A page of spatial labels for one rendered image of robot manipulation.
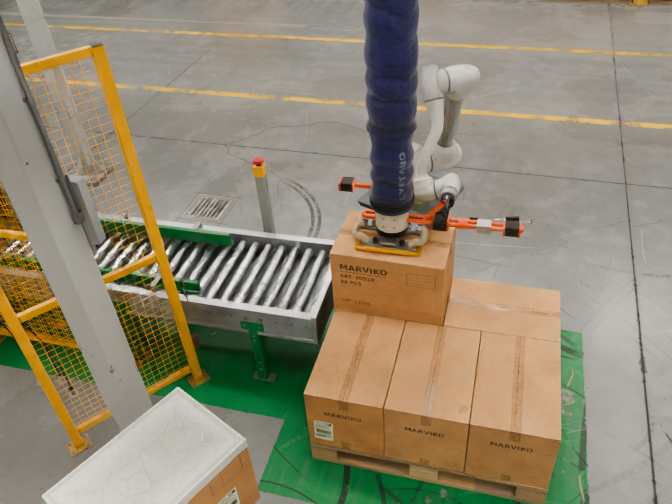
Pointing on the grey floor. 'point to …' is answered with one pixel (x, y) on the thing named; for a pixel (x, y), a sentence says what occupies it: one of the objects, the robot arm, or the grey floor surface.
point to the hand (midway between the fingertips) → (443, 221)
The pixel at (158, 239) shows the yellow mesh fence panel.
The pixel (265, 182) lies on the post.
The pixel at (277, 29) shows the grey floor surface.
